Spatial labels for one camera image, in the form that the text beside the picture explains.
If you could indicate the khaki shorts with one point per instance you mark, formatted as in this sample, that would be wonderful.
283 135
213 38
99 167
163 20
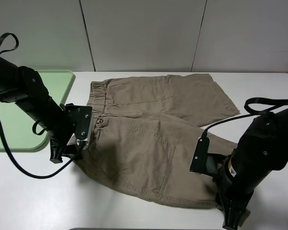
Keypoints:
144 135

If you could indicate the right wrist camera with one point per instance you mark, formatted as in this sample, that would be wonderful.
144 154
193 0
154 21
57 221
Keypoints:
202 161

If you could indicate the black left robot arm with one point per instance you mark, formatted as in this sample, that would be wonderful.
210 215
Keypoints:
24 87

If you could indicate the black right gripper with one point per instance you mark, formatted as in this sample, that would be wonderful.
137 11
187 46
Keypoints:
232 198

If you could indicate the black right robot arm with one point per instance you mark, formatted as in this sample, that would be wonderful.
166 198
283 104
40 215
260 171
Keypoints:
261 149

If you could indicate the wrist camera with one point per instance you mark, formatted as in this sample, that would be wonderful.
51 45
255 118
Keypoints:
84 124
202 161

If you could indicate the green plastic tray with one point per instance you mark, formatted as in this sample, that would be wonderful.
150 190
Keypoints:
17 125

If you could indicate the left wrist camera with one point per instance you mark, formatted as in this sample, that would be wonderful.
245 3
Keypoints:
84 124

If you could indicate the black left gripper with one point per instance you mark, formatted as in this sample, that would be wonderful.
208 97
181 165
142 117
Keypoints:
63 133

